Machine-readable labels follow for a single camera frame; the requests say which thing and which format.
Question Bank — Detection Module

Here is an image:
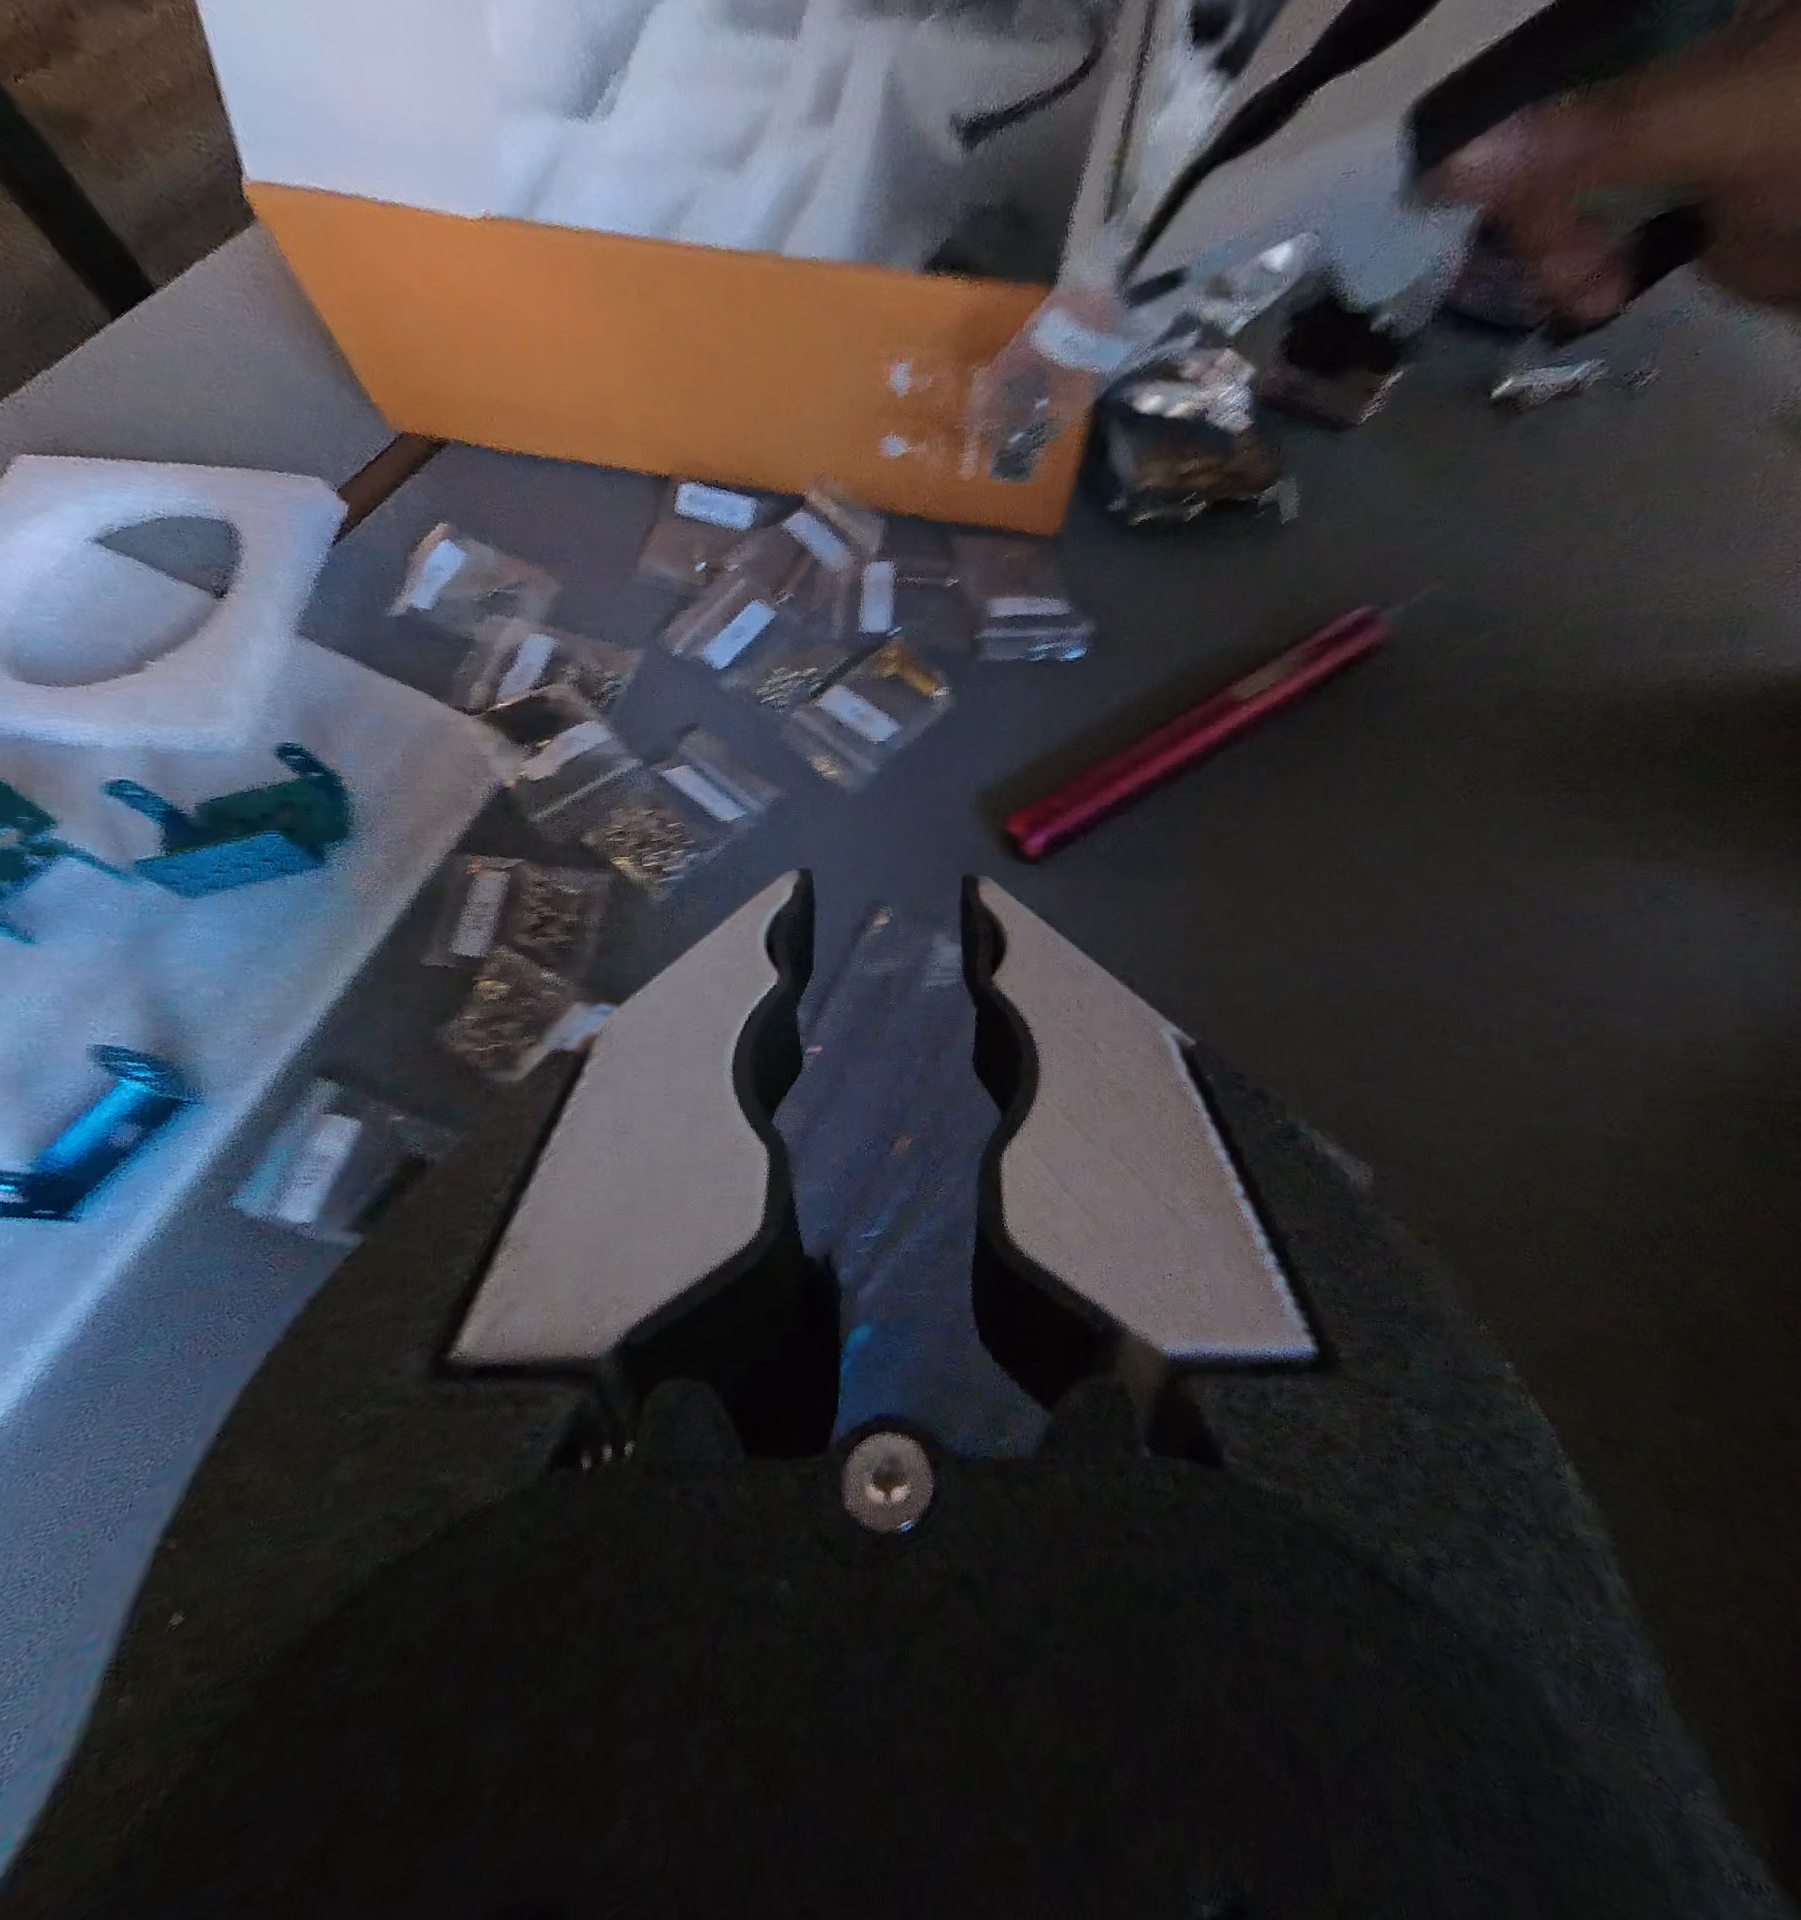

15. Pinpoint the blue holed U bracket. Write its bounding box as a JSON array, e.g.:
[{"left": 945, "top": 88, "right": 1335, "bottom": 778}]
[{"left": 105, "top": 746, "right": 353, "bottom": 899}]

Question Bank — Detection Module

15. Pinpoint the small blue U bracket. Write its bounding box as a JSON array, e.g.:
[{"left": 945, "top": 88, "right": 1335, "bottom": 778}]
[{"left": 0, "top": 1047, "right": 200, "bottom": 1220}]

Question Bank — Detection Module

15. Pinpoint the pile of small hardware bags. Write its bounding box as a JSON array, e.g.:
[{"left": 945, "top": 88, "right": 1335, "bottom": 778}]
[{"left": 390, "top": 477, "right": 1097, "bottom": 1083}]

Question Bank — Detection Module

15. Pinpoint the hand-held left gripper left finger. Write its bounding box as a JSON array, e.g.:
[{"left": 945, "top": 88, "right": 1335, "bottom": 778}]
[{"left": 447, "top": 871, "right": 818, "bottom": 1377}]

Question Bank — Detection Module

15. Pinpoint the small clear zip bag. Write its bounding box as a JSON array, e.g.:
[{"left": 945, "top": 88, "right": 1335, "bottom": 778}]
[{"left": 975, "top": 284, "right": 1127, "bottom": 485}]

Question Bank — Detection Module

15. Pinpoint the white foam ring piece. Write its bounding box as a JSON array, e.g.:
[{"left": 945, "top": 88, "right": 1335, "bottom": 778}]
[{"left": 0, "top": 452, "right": 349, "bottom": 753}]

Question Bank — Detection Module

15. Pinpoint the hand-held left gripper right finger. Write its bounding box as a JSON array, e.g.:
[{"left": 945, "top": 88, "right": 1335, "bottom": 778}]
[{"left": 960, "top": 875, "right": 1322, "bottom": 1370}]

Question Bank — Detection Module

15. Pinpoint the large clear plastic bag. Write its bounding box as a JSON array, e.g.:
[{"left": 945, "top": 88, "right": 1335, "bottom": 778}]
[{"left": 773, "top": 899, "right": 1025, "bottom": 1461}]

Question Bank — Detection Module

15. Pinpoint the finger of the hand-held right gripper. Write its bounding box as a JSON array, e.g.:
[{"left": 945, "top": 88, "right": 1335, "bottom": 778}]
[{"left": 1117, "top": 0, "right": 1456, "bottom": 291}]

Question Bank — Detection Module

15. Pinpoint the orange and white cardboard box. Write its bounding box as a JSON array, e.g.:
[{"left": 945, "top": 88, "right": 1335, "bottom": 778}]
[{"left": 196, "top": 0, "right": 1160, "bottom": 537}]

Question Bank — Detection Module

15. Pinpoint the grey desk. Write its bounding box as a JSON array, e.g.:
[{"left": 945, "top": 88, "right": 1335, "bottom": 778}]
[{"left": 0, "top": 225, "right": 1801, "bottom": 1920}]

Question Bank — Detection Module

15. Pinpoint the crumpled silver foil bag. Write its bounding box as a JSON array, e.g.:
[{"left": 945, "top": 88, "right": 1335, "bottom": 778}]
[{"left": 1095, "top": 238, "right": 1418, "bottom": 529}]

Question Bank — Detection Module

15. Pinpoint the white foam sheet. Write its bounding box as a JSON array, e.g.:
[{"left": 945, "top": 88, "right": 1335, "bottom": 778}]
[{"left": 0, "top": 452, "right": 520, "bottom": 1502}]

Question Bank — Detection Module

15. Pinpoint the person's right hand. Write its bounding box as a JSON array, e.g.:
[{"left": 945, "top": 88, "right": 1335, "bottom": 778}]
[{"left": 1439, "top": 0, "right": 1801, "bottom": 452}]

